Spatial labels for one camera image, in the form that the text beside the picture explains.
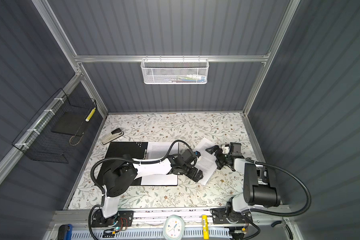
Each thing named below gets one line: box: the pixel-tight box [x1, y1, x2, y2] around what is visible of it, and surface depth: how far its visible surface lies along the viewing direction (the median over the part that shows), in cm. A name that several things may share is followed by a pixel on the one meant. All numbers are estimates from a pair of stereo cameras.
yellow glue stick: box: [201, 214, 210, 240], surface depth 71 cm
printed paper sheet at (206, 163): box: [193, 137, 219, 186], surface depth 93 cm
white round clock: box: [163, 214, 185, 240], surface depth 70 cm
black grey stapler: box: [102, 128, 124, 145], surface depth 106 cm
